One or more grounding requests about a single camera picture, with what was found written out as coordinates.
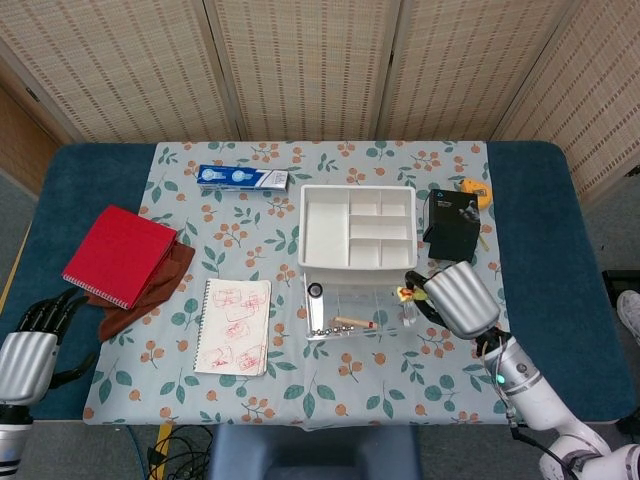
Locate white drawer organizer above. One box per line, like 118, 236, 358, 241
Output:
297, 184, 419, 275

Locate clear plastic storage box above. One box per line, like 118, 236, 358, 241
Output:
302, 271, 420, 343

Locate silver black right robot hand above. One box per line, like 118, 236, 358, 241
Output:
404, 260, 502, 342

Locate blue white toothpaste box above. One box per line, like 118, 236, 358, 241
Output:
196, 164, 291, 194

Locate white notebook with red drawings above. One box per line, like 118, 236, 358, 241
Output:
192, 278, 273, 377

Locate white shoe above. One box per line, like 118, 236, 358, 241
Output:
615, 291, 640, 347

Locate brown cloth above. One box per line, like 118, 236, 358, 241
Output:
81, 238, 197, 343

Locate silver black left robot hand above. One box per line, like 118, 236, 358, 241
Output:
0, 287, 99, 405

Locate red spiral notebook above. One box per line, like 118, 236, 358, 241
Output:
61, 204, 179, 311

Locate small yellow toy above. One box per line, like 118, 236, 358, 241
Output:
396, 284, 429, 304

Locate blue padded chair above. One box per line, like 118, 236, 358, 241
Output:
207, 423, 424, 480

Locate black cables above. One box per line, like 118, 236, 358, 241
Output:
146, 422, 217, 480

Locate floral print tablecloth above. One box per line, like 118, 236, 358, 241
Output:
81, 140, 524, 431

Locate wooden door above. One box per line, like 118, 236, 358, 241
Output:
0, 83, 62, 197

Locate black cardboard box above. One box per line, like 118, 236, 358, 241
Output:
421, 188, 482, 264

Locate woven bamboo screen panel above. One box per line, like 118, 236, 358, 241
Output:
203, 0, 404, 142
492, 0, 640, 204
377, 0, 584, 142
0, 0, 242, 145

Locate blue table cover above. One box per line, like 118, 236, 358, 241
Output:
0, 142, 632, 427

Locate yellow tape measure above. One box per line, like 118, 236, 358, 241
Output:
458, 178, 493, 249

